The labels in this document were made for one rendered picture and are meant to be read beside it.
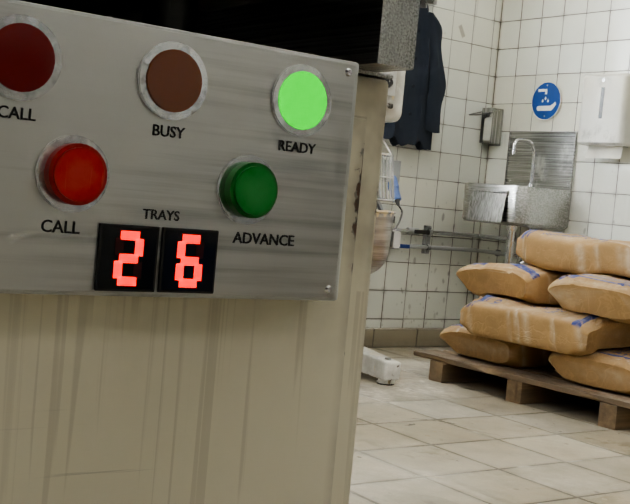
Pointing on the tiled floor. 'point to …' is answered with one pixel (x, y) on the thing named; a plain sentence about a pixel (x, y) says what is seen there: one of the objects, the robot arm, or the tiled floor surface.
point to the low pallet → (540, 387)
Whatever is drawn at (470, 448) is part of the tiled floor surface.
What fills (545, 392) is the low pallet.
